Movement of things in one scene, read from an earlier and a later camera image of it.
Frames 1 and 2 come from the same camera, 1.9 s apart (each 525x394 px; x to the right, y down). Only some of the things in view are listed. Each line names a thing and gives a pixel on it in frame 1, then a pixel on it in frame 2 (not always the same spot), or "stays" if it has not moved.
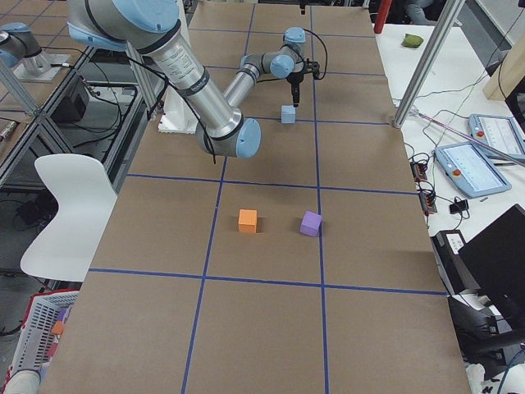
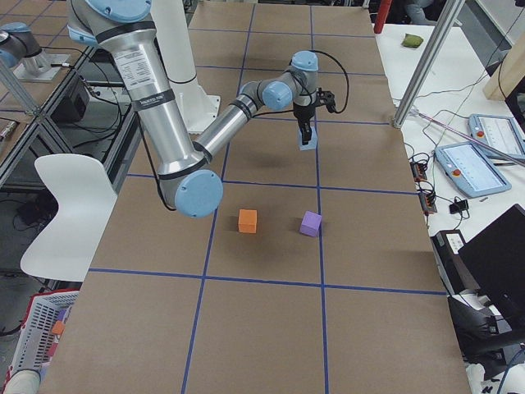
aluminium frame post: x=449 y=15 stays
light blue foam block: x=288 y=114 -> x=312 y=142
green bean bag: x=412 y=41 stays
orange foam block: x=248 y=221 stays
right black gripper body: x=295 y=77 -> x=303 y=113
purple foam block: x=311 y=223 stays
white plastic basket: x=43 y=309 stays
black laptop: x=495 y=258 stays
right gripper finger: x=295 y=93 -> x=306 y=130
